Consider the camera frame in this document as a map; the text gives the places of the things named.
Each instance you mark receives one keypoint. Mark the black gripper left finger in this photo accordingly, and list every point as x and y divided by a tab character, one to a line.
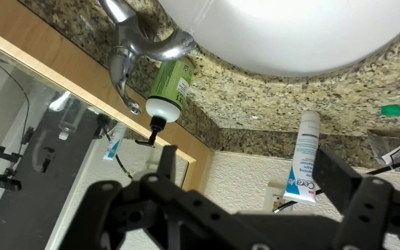
97	217

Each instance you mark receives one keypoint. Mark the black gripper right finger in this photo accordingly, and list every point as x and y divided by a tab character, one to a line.
370	209

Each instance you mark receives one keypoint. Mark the chrome faucet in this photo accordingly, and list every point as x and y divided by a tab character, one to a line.
120	74
162	46

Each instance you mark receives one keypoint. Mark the white and blue lotion tube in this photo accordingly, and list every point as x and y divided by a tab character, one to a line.
304	157

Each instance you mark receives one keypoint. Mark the green screw cap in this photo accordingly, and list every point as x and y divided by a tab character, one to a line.
390	110

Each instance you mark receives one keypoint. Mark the green soap pump bottle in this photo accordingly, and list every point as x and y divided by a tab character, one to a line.
172	88

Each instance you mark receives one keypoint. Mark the white oval sink basin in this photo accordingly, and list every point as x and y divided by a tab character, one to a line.
291	32

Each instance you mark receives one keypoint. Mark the white wall outlet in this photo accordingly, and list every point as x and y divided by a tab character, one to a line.
276	196

